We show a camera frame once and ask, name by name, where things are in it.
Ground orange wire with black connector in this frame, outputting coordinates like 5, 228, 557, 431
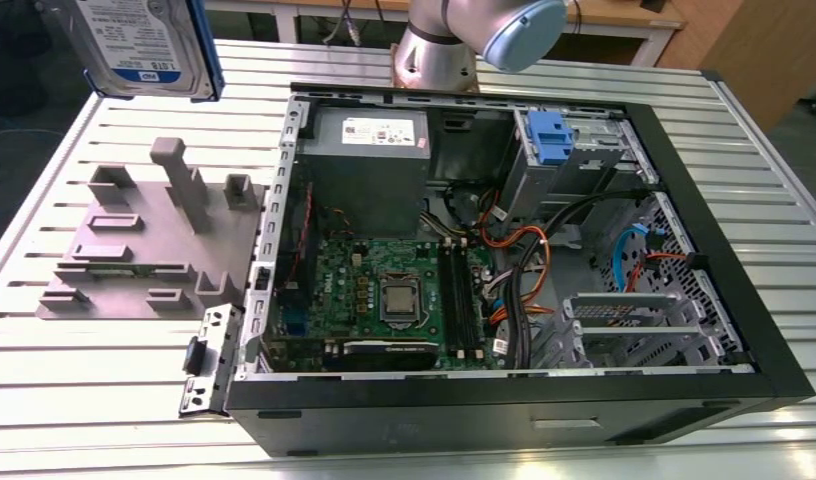
637, 251, 710, 272

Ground hard disk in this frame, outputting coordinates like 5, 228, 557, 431
43, 0, 226, 104

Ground metal disk bay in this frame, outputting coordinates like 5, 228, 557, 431
558, 291, 724, 370

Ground green motherboard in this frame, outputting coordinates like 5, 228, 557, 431
266, 234, 513, 374

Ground silver CPU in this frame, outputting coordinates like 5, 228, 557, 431
382, 283, 421, 314

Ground grey power supply unit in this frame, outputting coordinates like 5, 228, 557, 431
294, 104, 434, 241

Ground black RAM slot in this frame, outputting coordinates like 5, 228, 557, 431
438, 236, 469, 359
454, 236, 488, 359

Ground black CPU socket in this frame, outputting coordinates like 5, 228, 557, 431
376, 271, 430, 331

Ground metal optical drive cage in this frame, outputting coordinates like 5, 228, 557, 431
498, 105, 653, 224

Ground black graphics card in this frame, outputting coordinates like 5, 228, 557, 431
259, 335, 444, 374

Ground blue plastic drive latch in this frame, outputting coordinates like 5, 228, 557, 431
524, 109, 576, 166

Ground black open PC case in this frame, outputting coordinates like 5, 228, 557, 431
221, 82, 816, 459

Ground grey parts rack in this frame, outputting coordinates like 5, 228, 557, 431
31, 135, 263, 321

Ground green RAM stick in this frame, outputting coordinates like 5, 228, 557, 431
79, 266, 153, 280

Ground wooden cabinet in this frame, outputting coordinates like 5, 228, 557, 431
657, 0, 816, 132

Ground black office chair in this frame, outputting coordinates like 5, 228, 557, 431
0, 0, 82, 119

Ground yellow black power wires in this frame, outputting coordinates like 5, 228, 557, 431
418, 209, 482, 240

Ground thin red wire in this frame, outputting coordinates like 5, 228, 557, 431
287, 180, 316, 292

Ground orange wire bundle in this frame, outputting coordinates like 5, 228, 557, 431
480, 224, 557, 326

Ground thick black cable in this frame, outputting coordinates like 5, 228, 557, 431
504, 189, 650, 370

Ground blue data wire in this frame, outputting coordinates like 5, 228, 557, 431
609, 225, 650, 294

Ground metal expansion slot bracket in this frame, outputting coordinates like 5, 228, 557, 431
177, 302, 246, 419

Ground black blue bracket latch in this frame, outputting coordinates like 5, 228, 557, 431
181, 335, 210, 375

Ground white table frame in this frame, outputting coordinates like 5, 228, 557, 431
246, 0, 409, 46

